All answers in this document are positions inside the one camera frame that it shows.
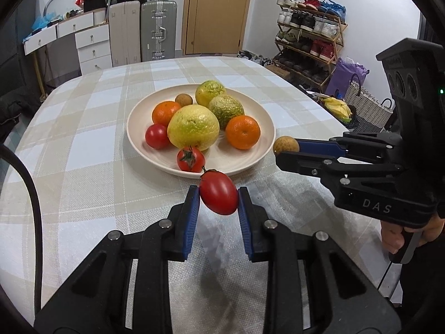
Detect yellow citrus with green patches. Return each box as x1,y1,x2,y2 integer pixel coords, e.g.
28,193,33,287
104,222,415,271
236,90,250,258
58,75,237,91
195,81,227,108

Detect oblong red cherry tomato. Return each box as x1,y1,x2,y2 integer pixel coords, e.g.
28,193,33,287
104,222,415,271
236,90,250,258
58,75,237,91
199,169,240,216

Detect grey woven basket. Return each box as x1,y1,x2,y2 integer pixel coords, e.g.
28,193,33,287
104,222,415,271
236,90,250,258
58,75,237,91
344,80,395,133

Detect large yellow citrus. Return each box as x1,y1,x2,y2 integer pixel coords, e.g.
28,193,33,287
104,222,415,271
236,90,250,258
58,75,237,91
167,104,221,152

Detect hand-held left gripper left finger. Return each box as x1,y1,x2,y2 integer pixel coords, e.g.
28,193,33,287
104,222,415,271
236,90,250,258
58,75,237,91
33,185,201,334

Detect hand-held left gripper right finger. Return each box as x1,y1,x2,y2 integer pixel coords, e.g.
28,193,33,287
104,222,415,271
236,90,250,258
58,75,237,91
236,186,404,334

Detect loose sneakers group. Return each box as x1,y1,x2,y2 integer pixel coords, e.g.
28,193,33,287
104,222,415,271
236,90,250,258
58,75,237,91
237,50,275,67

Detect rows of assorted shoes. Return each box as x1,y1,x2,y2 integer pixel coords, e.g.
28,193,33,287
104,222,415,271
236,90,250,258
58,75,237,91
273,0,347,84

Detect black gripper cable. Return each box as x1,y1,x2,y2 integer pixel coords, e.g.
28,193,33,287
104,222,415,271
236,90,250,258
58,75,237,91
0,143,43,286

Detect wooden shoe rack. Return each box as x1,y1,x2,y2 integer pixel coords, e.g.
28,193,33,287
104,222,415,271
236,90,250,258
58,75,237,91
273,2,348,89

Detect cream round plate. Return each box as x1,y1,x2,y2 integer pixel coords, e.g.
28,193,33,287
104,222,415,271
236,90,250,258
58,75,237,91
126,83,276,178

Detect person's right hand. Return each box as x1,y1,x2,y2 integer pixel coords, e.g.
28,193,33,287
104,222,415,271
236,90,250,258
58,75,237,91
380,215,445,254

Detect round red cherry tomato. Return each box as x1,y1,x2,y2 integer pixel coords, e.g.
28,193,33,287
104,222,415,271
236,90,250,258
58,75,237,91
145,124,171,150

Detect person's right forearm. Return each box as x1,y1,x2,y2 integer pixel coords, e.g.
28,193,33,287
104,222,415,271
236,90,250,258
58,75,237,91
399,240,445,315

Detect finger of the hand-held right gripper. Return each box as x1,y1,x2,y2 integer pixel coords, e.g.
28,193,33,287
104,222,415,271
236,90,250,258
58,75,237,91
295,131,404,163
275,151,408,189

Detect cherry tomato with green stem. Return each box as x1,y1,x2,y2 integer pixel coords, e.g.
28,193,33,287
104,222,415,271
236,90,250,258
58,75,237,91
177,145,206,173

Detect purple bag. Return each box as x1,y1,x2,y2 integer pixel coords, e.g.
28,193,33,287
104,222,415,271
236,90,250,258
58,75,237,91
325,57,370,100

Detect blue plastic bag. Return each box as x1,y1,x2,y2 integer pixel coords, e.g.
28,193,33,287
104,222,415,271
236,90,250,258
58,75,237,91
31,11,63,33

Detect beige suitcase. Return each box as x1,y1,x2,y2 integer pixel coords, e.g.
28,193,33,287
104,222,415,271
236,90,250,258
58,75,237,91
108,0,142,67

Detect wooden door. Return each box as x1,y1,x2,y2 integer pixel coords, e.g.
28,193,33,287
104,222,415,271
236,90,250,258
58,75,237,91
181,0,256,56

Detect orange mandarin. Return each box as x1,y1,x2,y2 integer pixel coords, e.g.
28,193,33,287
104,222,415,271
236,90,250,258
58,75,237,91
225,115,261,150
152,101,182,127

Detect thin black cable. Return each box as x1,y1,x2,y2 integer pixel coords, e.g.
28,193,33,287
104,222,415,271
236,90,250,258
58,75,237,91
377,261,400,299

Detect green bumpy citrus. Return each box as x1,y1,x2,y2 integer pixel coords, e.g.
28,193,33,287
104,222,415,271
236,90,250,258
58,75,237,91
208,95,245,129

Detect silver suitcase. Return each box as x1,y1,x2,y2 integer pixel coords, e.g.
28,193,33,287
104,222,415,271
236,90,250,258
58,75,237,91
140,0,178,62

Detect white desk with drawers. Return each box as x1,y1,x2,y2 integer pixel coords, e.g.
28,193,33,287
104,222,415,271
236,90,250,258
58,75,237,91
23,9,113,76

